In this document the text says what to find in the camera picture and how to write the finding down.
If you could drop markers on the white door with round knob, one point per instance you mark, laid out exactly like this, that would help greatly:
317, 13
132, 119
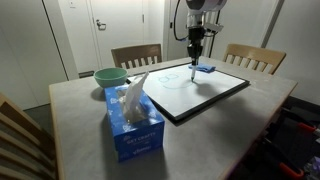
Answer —
246, 30

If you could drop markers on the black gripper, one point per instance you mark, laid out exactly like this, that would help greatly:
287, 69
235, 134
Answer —
196, 40

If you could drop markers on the blue cloth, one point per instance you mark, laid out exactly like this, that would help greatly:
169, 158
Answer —
203, 68

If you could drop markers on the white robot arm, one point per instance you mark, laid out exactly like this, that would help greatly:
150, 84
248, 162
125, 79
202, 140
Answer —
203, 5

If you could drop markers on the green and white marker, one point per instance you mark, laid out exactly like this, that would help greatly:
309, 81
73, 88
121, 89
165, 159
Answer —
193, 72

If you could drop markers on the black-framed whiteboard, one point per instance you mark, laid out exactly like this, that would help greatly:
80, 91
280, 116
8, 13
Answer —
206, 93

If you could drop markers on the mint-green bowl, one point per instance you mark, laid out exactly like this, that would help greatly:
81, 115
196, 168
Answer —
110, 80

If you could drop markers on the white wall light switch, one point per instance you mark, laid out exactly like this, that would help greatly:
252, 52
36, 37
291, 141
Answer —
72, 3

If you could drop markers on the light wooden chair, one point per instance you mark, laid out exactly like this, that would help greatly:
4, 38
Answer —
16, 128
253, 51

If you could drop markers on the brown wooden chair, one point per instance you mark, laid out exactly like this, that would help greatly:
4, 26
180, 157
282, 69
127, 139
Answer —
133, 51

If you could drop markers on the white tissue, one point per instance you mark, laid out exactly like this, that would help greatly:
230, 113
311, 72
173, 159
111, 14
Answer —
133, 96

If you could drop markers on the blue tissue box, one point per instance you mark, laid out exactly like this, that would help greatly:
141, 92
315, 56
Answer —
140, 136

